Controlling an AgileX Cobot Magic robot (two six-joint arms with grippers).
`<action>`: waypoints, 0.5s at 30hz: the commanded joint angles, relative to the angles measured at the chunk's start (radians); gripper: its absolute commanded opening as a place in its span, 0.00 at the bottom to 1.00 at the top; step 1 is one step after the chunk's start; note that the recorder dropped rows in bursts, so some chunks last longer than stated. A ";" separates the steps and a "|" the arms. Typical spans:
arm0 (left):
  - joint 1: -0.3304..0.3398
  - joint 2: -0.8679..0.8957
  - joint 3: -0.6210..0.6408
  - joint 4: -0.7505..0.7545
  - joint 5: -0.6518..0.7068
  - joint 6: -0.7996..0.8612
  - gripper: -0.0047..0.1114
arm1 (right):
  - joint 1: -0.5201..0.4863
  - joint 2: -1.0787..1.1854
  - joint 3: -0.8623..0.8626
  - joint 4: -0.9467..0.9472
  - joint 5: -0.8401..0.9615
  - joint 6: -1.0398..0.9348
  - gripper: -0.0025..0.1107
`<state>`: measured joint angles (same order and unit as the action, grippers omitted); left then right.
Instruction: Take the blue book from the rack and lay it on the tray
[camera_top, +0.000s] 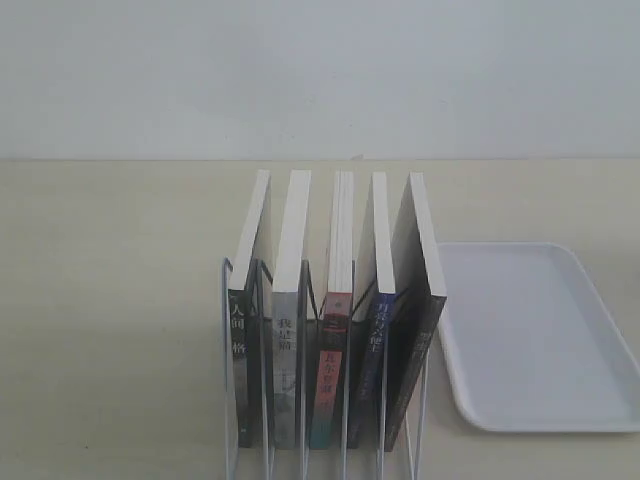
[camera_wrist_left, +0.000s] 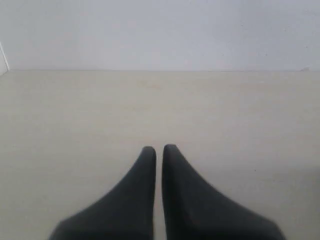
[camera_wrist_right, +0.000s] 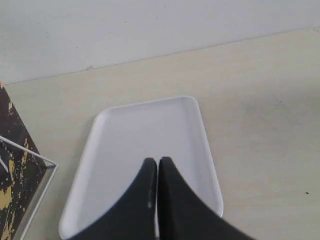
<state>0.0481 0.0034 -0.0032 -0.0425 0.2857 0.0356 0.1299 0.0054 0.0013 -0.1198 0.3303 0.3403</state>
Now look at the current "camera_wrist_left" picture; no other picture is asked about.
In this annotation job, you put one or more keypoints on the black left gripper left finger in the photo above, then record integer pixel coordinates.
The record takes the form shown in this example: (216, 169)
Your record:
(124, 213)

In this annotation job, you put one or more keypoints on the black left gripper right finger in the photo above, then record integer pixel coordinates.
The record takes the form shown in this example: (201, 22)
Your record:
(195, 210)

